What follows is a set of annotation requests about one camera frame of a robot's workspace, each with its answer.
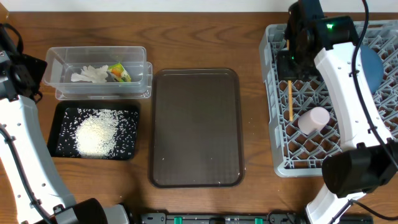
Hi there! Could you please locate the dark blue plate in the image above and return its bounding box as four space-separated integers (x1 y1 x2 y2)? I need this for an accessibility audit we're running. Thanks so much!
360 45 384 95

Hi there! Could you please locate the white tissue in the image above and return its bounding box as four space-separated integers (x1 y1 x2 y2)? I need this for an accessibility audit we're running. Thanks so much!
71 65 108 83

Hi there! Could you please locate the brown plastic serving tray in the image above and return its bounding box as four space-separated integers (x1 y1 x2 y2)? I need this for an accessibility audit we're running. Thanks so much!
149 68 244 189

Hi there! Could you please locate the clear plastic waste bin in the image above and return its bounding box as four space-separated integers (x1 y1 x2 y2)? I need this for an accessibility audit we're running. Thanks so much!
43 46 152 100

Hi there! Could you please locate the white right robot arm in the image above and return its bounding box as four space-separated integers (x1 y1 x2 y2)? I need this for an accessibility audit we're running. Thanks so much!
277 0 397 223

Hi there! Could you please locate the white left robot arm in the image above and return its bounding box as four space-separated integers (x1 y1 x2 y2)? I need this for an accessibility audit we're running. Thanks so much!
1 23 133 224

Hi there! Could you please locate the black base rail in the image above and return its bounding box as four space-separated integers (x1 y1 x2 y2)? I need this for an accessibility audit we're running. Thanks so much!
139 212 374 224

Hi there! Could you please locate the wooden chopstick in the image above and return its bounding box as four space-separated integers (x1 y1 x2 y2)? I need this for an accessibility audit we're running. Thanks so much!
287 40 294 122

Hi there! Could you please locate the grey plastic dishwasher rack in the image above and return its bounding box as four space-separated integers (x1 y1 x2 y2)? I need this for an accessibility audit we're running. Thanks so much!
259 21 397 177

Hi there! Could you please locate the yellow green snack wrapper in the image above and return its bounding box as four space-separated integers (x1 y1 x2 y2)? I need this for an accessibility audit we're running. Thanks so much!
107 63 131 82

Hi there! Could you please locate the black rectangular tray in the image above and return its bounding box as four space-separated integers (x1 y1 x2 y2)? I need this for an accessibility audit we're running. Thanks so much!
45 100 141 161

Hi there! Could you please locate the white rice pile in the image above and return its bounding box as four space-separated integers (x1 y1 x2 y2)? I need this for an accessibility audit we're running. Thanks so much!
57 107 139 159

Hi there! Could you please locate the pink cup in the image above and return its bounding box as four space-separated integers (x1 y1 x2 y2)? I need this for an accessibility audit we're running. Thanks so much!
298 107 330 135

